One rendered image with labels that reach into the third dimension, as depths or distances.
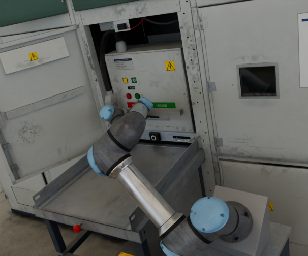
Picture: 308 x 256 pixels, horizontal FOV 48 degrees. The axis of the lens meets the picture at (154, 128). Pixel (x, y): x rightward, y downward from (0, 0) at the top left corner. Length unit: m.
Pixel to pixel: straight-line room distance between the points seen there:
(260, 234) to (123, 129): 0.62
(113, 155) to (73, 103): 0.90
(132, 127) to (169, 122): 0.74
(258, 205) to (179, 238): 0.33
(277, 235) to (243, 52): 0.77
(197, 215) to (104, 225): 0.48
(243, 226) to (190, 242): 0.21
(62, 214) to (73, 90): 0.75
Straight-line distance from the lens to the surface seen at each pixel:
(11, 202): 3.46
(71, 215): 1.64
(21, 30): 2.39
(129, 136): 1.23
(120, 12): 1.86
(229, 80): 1.66
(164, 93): 1.90
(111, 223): 1.51
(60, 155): 2.15
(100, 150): 1.26
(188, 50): 1.71
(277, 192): 1.88
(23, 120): 2.04
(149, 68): 1.90
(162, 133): 2.01
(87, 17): 1.99
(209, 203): 1.18
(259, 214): 1.35
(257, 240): 1.34
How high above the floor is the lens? 1.73
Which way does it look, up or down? 23 degrees down
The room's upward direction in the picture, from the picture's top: 12 degrees counter-clockwise
